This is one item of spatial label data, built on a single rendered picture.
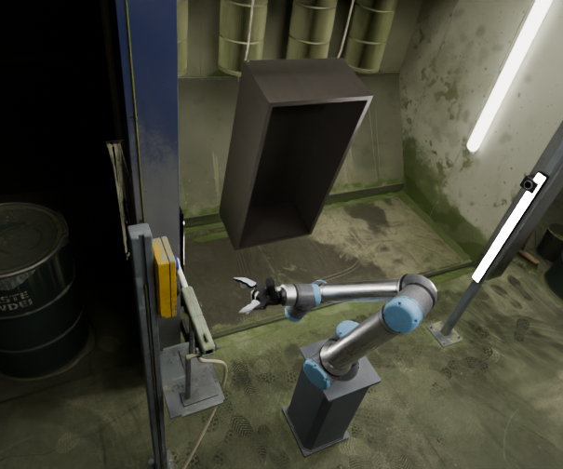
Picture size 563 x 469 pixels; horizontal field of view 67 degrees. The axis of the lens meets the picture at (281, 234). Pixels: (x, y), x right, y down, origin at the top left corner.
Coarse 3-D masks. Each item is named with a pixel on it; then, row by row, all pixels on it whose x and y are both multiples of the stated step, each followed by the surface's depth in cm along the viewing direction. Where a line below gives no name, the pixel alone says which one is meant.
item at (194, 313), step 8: (184, 280) 175; (184, 288) 171; (192, 288) 172; (184, 296) 168; (192, 296) 168; (184, 304) 168; (192, 304) 165; (192, 312) 163; (200, 312) 163; (192, 320) 160; (200, 320) 160; (200, 328) 157; (200, 336) 155; (208, 336) 156; (200, 344) 154; (208, 344) 153
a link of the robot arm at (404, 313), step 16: (416, 288) 145; (384, 304) 150; (400, 304) 139; (416, 304) 140; (432, 304) 145; (368, 320) 157; (384, 320) 145; (400, 320) 141; (416, 320) 138; (352, 336) 165; (368, 336) 156; (384, 336) 151; (320, 352) 183; (336, 352) 174; (352, 352) 166; (368, 352) 163; (304, 368) 189; (320, 368) 181; (336, 368) 179; (320, 384) 185
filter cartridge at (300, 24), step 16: (304, 0) 307; (320, 0) 304; (336, 0) 311; (304, 16) 311; (320, 16) 310; (304, 32) 318; (320, 32) 318; (288, 48) 333; (304, 48) 327; (320, 48) 327
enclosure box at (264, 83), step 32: (256, 64) 217; (288, 64) 223; (320, 64) 231; (256, 96) 211; (288, 96) 206; (320, 96) 212; (352, 96) 218; (256, 128) 218; (288, 128) 269; (320, 128) 276; (352, 128) 245; (256, 160) 227; (288, 160) 293; (320, 160) 283; (224, 192) 287; (256, 192) 307; (288, 192) 323; (320, 192) 291; (224, 224) 301; (256, 224) 309; (288, 224) 316
